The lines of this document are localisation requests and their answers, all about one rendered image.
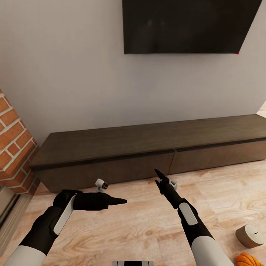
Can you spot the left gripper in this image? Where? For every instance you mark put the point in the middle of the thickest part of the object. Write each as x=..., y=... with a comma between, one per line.
x=97, y=201

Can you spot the wood fireplace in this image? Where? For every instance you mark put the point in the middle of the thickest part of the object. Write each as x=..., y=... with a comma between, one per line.
x=12, y=209

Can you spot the cabinet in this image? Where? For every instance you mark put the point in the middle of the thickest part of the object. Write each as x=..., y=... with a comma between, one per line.
x=77, y=159

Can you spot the pumpkin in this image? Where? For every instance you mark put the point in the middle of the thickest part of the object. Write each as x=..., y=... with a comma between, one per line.
x=245, y=259

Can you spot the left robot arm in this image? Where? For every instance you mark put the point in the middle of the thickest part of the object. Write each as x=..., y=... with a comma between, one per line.
x=36, y=244

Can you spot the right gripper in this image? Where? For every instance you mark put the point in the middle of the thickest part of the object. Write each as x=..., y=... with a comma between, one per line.
x=164, y=185

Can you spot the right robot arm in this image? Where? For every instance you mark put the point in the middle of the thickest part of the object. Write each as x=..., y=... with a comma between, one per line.
x=205, y=249

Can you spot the pillar candle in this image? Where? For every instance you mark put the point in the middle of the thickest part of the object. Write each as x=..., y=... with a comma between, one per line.
x=249, y=236

